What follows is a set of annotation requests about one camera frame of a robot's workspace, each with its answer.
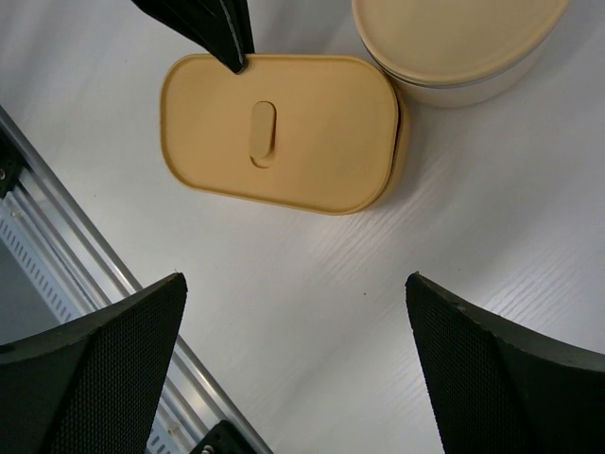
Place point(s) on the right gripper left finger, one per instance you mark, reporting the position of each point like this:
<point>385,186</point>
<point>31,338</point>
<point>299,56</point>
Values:
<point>92,385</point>

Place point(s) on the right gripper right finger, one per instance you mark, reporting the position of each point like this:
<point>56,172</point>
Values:
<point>498,387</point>

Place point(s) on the tan rectangular lunch box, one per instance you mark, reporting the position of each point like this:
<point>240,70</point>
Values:
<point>399,155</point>

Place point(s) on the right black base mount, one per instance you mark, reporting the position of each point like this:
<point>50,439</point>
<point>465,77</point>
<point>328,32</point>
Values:
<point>11,164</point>

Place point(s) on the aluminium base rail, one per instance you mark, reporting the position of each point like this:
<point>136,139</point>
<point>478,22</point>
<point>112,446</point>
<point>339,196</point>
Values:
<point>94,276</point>

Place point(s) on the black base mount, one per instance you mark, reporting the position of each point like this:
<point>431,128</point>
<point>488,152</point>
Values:
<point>223,438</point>
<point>11,164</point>

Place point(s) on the round steel-lined container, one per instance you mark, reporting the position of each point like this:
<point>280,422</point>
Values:
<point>472,92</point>

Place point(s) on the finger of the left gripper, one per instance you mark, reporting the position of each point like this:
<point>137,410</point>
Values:
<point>221,27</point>

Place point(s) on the round beige lid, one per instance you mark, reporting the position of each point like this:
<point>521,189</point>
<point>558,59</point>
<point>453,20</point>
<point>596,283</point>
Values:
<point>444,42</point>

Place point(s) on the tan rectangular box lid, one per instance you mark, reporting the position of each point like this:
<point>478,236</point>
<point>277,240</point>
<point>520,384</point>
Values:
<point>309,132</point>

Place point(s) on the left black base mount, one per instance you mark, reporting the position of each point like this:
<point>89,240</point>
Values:
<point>223,438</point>

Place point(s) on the slotted cable duct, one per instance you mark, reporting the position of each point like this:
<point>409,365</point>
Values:
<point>35,299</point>

